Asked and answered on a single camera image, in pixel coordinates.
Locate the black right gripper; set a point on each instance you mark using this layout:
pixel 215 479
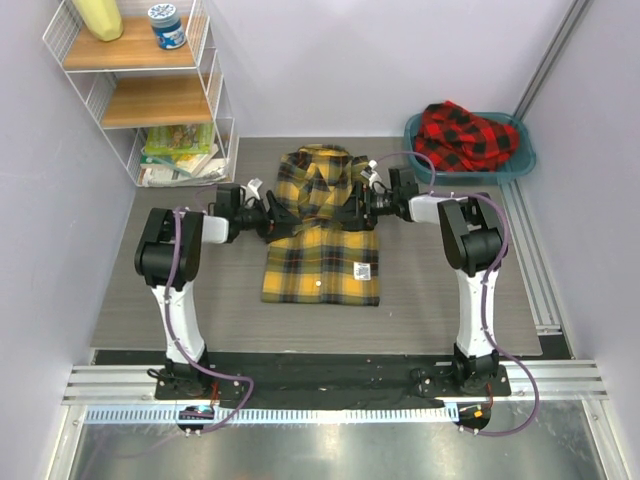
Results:
pixel 358 219

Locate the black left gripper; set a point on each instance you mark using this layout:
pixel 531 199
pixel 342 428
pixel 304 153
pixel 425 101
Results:
pixel 272 226

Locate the yellow plaid long sleeve shirt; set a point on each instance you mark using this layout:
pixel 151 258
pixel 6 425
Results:
pixel 320 262

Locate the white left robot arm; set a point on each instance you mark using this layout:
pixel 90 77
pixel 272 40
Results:
pixel 168 259

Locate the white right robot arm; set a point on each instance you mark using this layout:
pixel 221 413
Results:
pixel 474 240

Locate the red plaid long sleeve shirt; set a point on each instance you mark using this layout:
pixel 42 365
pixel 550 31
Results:
pixel 458 141

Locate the stack of books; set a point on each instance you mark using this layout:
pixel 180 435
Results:
pixel 182 170

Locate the green picture book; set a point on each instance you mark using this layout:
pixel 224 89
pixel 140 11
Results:
pixel 180 139

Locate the teal plastic basket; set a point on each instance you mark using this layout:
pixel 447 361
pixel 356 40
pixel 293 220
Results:
pixel 521 163

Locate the blue lidded jar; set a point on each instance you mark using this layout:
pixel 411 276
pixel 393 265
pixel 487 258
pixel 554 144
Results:
pixel 167 26

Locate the yellow plastic bottle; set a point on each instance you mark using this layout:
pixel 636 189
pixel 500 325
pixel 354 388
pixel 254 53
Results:
pixel 101 17

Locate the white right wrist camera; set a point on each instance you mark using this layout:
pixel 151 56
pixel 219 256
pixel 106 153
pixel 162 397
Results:
pixel 370 174

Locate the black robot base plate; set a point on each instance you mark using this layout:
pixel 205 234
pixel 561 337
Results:
pixel 325 381

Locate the white wire shelf rack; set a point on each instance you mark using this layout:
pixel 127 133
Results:
pixel 130 85

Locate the white slotted cable duct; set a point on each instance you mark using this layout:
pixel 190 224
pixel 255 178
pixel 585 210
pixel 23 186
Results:
pixel 195 415

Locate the aluminium frame rail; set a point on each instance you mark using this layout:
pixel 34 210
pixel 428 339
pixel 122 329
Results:
pixel 575 14

